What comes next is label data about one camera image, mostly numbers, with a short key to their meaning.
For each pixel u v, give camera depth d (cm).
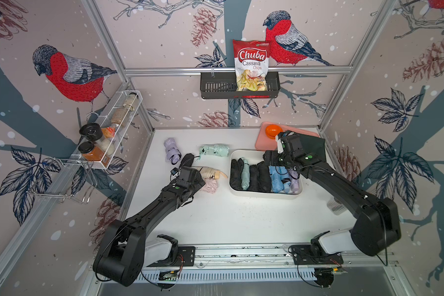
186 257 74
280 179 92
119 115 78
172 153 103
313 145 113
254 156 104
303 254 72
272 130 114
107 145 67
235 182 88
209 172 95
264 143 115
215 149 103
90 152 59
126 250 40
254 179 91
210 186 90
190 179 69
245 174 92
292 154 63
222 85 101
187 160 106
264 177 92
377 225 41
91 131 62
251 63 82
